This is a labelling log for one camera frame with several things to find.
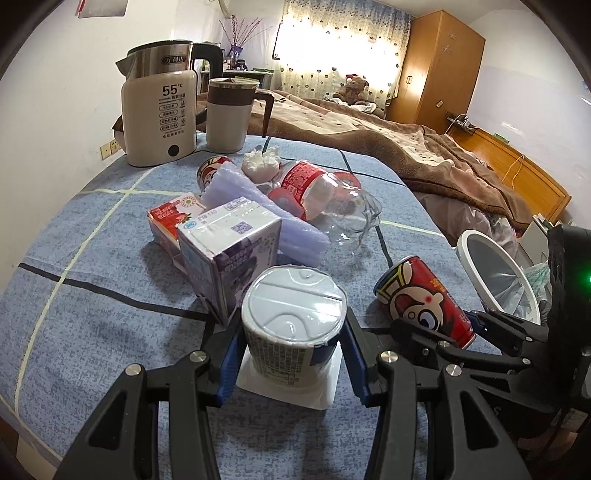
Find blue plaid tablecloth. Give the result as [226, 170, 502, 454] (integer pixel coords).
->
[0, 134, 504, 480]

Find purple milk carton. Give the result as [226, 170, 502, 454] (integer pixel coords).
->
[177, 196, 283, 326]

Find small red white can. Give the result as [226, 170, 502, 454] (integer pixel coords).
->
[196, 156, 236, 192]

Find translucent bin liner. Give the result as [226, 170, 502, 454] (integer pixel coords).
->
[468, 233, 536, 319]

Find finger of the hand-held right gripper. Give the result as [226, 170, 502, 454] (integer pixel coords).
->
[390, 318, 555, 385]
[467, 309, 553, 352]

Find dried flower branches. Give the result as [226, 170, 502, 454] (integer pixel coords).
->
[219, 14, 273, 58]

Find beige steel electric kettle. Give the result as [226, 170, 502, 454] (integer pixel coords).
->
[115, 40, 225, 168]

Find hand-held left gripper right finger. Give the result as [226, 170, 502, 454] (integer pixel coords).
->
[344, 307, 532, 480]

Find brown teddy bear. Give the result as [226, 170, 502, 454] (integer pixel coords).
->
[333, 74, 370, 104]

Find white charging cable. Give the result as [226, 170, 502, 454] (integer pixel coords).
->
[503, 154, 527, 190]

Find small wall shelf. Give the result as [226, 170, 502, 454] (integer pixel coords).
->
[445, 111, 478, 134]

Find green printed plastic bag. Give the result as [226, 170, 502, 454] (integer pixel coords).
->
[519, 261, 552, 324]

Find wooden headboard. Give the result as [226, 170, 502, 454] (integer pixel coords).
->
[445, 127, 573, 222]

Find crushed clear plastic bottle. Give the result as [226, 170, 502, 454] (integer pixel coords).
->
[278, 159, 384, 254]

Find cluttered desk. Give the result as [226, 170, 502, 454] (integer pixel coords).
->
[198, 55, 278, 93]

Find white nightstand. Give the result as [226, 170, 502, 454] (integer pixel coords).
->
[517, 215, 555, 268]

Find wooden wardrobe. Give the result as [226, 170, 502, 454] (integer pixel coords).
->
[387, 10, 486, 125]

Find pink quilt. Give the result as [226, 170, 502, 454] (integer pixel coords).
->
[416, 191, 520, 259]

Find white paper napkin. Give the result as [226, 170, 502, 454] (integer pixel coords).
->
[235, 348, 342, 411]

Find red strawberry milk carton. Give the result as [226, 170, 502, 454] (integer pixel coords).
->
[148, 193, 208, 259]

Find crumpled white tissue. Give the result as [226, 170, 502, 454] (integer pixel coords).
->
[241, 147, 281, 181]

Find bed with brown blanket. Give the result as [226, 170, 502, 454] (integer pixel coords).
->
[111, 90, 532, 234]

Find grey mug with brown lid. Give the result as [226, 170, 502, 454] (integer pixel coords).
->
[205, 78, 275, 153]

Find heart patterned curtain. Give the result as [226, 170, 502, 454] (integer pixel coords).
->
[274, 0, 411, 100]

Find white lidded paper cup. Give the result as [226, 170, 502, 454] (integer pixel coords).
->
[241, 264, 348, 388]

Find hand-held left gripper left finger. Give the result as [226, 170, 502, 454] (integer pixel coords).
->
[54, 318, 247, 480]

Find purple bubble wrap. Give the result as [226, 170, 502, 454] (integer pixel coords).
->
[203, 165, 329, 267]

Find red cartoon drink can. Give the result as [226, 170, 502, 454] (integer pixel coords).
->
[373, 255, 477, 349]

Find white round trash bin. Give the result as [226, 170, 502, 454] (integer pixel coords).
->
[455, 229, 542, 326]

